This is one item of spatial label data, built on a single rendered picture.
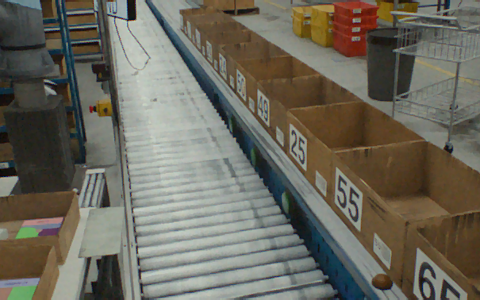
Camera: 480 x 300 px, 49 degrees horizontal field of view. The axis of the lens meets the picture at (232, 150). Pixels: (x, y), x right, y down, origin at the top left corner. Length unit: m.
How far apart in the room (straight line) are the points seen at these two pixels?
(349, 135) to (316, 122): 0.14
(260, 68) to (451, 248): 1.58
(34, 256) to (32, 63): 0.69
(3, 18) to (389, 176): 1.32
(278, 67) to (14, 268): 1.57
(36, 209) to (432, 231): 1.26
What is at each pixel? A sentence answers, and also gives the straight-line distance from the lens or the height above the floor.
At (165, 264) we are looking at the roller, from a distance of 1.58.
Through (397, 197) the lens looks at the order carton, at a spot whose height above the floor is 0.89.
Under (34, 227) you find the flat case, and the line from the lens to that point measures 1.80.
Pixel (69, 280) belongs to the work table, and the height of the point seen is 0.75.
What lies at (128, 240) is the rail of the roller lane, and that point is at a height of 0.73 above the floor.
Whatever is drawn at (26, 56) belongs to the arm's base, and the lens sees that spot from 1.94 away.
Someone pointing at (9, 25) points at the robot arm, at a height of 1.36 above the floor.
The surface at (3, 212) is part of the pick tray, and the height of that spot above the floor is 0.79.
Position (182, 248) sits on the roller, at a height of 0.74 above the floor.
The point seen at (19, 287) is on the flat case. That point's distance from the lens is 1.56.
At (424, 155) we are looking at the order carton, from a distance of 1.61.
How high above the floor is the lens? 1.62
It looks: 23 degrees down
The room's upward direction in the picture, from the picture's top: 3 degrees counter-clockwise
